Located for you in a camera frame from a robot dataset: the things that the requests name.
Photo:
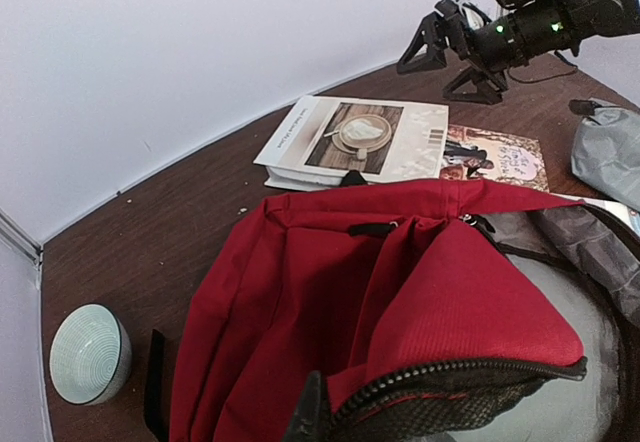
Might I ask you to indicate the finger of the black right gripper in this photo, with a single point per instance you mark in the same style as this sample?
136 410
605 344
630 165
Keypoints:
426 51
474 86

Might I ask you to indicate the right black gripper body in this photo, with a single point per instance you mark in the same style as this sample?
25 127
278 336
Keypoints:
486 49

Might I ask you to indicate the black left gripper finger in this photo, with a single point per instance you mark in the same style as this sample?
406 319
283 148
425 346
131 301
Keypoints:
311 418

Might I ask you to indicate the white coffee cover book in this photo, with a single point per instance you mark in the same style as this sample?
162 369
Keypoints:
322 138

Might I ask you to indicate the red student backpack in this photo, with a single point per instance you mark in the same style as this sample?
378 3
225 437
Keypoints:
435 309

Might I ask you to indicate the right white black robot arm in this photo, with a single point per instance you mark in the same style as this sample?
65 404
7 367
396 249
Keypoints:
541 26

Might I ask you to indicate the brown illustrated booklet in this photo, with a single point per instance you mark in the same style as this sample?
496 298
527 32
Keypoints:
475 154

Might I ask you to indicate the grey fabric pencil pouch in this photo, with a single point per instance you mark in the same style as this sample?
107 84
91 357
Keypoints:
605 150

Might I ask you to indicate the dog cover booklet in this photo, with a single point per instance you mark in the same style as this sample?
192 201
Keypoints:
627 215

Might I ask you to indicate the pale green patterned ceramic bowl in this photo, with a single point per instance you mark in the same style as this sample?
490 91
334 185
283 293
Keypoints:
90 357

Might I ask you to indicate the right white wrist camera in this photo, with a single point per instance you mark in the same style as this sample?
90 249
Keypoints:
474 16

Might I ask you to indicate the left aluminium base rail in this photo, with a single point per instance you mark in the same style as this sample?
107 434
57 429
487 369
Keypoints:
45 412

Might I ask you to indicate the left aluminium corner post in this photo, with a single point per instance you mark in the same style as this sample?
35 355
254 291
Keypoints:
16 237

